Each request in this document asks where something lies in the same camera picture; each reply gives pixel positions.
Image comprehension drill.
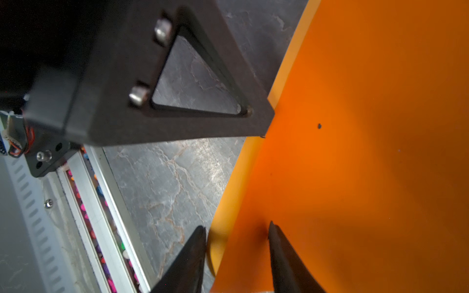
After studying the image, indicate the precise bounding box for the orange wrapping paper sheet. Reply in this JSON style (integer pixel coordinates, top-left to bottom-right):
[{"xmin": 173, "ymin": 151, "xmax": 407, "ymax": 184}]
[{"xmin": 210, "ymin": 1, "xmax": 469, "ymax": 293}]

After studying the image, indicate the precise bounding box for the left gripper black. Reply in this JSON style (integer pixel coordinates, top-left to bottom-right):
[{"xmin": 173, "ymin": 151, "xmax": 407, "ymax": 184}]
[{"xmin": 1, "ymin": 1, "xmax": 274, "ymax": 178}]

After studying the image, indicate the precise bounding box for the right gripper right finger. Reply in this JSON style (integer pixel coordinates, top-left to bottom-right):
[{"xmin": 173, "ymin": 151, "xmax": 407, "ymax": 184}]
[{"xmin": 268, "ymin": 222, "xmax": 325, "ymax": 293}]

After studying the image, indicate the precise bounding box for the aluminium front rail frame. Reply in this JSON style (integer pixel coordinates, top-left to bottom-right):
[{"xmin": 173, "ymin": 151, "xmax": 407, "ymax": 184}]
[{"xmin": 41, "ymin": 145, "xmax": 156, "ymax": 293}]

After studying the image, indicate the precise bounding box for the white slotted cable duct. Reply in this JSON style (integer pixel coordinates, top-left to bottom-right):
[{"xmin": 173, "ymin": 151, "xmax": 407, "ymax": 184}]
[{"xmin": 1, "ymin": 157, "xmax": 75, "ymax": 293}]

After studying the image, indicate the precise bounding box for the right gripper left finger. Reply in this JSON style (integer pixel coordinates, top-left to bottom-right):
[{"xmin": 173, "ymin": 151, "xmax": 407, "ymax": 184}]
[{"xmin": 151, "ymin": 225, "xmax": 207, "ymax": 293}]

